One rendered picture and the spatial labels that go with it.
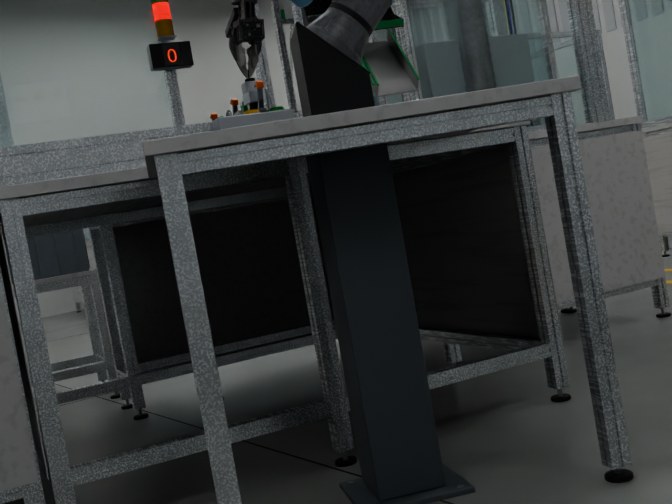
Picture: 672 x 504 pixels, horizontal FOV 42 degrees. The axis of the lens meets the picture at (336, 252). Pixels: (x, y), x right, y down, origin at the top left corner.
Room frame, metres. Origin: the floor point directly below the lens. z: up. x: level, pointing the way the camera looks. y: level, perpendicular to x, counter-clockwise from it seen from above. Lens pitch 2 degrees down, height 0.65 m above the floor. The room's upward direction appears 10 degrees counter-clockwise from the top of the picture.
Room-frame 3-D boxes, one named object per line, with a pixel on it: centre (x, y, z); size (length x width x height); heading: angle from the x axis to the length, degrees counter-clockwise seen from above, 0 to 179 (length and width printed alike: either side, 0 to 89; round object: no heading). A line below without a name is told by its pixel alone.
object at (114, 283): (4.03, -0.04, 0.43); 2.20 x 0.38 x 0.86; 113
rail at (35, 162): (2.28, 0.35, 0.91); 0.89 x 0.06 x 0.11; 113
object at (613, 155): (3.77, -0.73, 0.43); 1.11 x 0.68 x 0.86; 113
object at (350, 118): (2.06, -0.05, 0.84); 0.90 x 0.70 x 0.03; 101
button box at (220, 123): (2.29, 0.15, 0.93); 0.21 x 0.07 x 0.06; 113
